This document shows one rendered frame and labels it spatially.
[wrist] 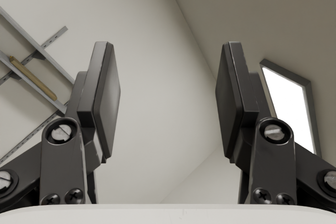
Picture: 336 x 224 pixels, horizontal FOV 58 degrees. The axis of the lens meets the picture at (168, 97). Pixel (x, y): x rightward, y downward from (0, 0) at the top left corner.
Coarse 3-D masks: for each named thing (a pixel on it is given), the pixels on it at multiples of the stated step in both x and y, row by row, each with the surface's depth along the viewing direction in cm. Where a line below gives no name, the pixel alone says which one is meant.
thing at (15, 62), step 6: (12, 60) 193; (18, 66) 196; (24, 72) 200; (30, 72) 208; (30, 78) 204; (36, 78) 210; (36, 84) 207; (42, 84) 212; (42, 90) 211; (48, 90) 214; (54, 96) 218
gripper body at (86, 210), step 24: (0, 216) 7; (24, 216) 7; (48, 216) 7; (72, 216) 7; (96, 216) 7; (120, 216) 7; (144, 216) 7; (168, 216) 7; (192, 216) 7; (216, 216) 7; (240, 216) 7; (264, 216) 7; (288, 216) 7; (312, 216) 7
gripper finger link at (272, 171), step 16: (256, 128) 10; (272, 128) 10; (288, 128) 10; (256, 144) 9; (272, 144) 9; (288, 144) 9; (256, 160) 9; (272, 160) 9; (288, 160) 9; (240, 176) 11; (256, 176) 8; (272, 176) 8; (288, 176) 8; (240, 192) 10; (256, 192) 8; (272, 192) 8; (288, 192) 8
